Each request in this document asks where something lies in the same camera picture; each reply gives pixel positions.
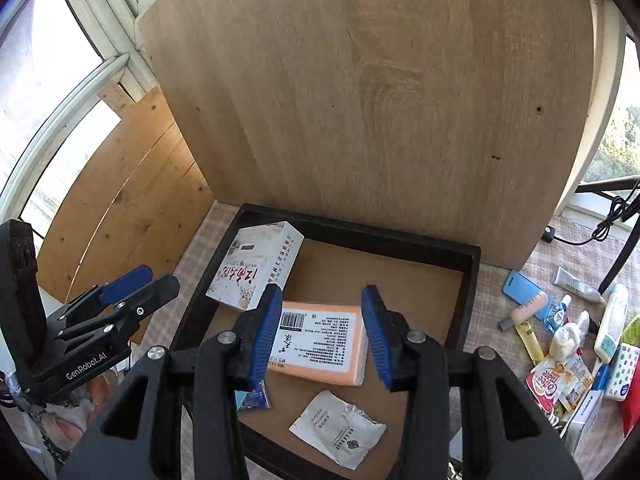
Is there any coffee mate sachet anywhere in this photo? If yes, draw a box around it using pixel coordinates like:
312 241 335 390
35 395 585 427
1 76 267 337
525 354 593 414

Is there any white blue tube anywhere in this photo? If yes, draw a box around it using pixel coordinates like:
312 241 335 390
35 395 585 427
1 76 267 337
593 283 629 364

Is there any wooden board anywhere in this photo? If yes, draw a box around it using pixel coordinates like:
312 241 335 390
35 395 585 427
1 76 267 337
139 0 593 269

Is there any white sachet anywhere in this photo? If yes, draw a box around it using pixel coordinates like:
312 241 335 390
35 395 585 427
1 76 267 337
288 390 386 470

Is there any white box red calligraphy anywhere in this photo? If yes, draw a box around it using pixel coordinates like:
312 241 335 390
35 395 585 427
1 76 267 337
206 221 304 312

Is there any tripod stand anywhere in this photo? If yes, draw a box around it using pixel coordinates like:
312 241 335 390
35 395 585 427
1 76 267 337
574 174 640 296

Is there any person's right hand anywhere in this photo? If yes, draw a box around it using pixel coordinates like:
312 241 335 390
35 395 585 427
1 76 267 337
40 370 122 452

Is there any black cardboard tray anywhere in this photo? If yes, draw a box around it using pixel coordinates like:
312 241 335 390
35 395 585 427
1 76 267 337
171 204 480 479

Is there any red pouch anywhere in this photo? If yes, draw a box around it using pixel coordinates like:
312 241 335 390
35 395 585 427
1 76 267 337
620 372 640 437

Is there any polka dot tissue pack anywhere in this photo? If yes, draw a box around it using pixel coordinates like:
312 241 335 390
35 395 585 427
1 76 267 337
604 342 639 402

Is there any yellow sachet stick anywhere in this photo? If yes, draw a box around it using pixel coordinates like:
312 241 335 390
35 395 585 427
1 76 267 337
515 321 544 365

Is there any orange tissue pack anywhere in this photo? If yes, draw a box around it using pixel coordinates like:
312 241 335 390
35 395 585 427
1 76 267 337
268 301 368 387

